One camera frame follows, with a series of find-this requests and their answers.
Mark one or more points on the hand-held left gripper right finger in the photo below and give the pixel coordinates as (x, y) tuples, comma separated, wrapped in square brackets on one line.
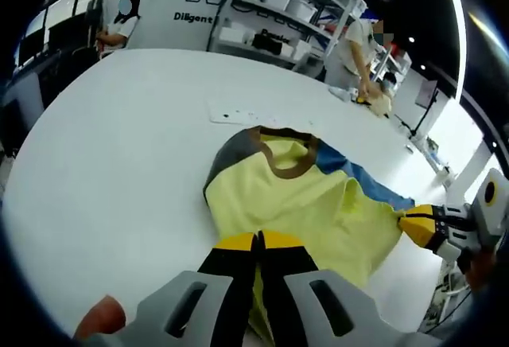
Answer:
[(294, 291)]

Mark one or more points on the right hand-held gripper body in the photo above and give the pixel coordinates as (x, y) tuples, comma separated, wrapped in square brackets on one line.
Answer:
[(491, 211)]

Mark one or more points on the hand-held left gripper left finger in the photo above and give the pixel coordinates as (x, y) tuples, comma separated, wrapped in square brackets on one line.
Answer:
[(222, 291)]

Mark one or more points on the yellow garment with blue sleeve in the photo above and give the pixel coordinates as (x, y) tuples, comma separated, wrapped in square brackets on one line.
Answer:
[(278, 200)]

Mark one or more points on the person's right hand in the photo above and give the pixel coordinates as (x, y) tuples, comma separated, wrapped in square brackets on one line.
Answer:
[(483, 269)]

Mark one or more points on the person's left hand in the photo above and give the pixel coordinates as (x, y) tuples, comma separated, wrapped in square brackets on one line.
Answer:
[(101, 317)]

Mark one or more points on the black tripod stand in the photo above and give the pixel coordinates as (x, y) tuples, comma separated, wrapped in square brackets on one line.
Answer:
[(424, 113)]

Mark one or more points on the beige folded cloth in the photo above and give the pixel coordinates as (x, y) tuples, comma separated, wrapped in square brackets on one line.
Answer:
[(382, 106)]

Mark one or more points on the white crumpled cloth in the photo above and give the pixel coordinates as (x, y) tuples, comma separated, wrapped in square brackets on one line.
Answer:
[(341, 93)]

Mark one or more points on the white ceiling light strip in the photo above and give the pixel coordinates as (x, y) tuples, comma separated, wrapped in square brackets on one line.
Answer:
[(461, 44)]

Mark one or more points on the white cardboard box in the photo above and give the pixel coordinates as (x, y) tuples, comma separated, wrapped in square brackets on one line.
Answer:
[(234, 36), (296, 50)]

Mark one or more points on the black bag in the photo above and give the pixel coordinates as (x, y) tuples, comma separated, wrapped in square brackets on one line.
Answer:
[(267, 43)]

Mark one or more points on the grey metal shelving unit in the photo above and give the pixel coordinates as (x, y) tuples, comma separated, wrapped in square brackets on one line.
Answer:
[(222, 5)]

